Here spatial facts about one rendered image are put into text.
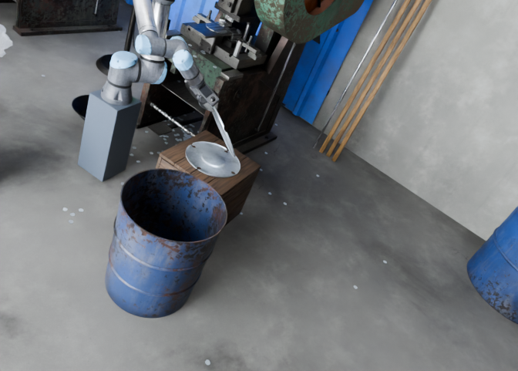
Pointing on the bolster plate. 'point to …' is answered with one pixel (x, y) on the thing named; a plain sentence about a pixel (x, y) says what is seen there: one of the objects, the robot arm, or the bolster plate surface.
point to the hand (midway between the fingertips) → (214, 109)
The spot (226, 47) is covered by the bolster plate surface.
